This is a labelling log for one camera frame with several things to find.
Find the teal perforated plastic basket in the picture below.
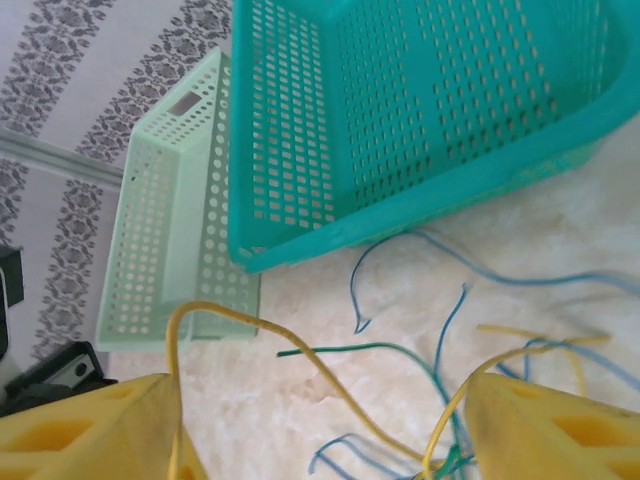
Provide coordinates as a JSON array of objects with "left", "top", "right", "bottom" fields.
[{"left": 227, "top": 0, "right": 640, "bottom": 275}]

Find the light green perforated plastic basket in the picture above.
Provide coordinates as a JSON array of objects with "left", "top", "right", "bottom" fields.
[{"left": 93, "top": 47, "right": 262, "bottom": 354}]

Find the thin yellow cable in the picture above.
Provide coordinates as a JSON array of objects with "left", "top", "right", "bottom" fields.
[
  {"left": 476, "top": 323, "right": 589, "bottom": 399},
  {"left": 422, "top": 333, "right": 614, "bottom": 480},
  {"left": 166, "top": 301, "right": 437, "bottom": 480}
]

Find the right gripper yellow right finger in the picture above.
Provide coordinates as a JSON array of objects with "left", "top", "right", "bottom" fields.
[{"left": 463, "top": 371, "right": 640, "bottom": 480}]

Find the thin blue cable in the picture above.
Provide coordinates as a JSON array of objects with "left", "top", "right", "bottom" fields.
[
  {"left": 308, "top": 282, "right": 476, "bottom": 480},
  {"left": 349, "top": 228, "right": 640, "bottom": 394}
]

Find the thin green cable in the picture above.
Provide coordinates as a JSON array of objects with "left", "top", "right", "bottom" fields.
[{"left": 277, "top": 341, "right": 475, "bottom": 475}]

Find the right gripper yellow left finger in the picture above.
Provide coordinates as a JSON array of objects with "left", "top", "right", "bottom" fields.
[{"left": 0, "top": 372, "right": 207, "bottom": 480}]

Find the aluminium frame post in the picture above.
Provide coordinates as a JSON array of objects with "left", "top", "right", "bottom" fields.
[{"left": 0, "top": 127, "right": 127, "bottom": 190}]

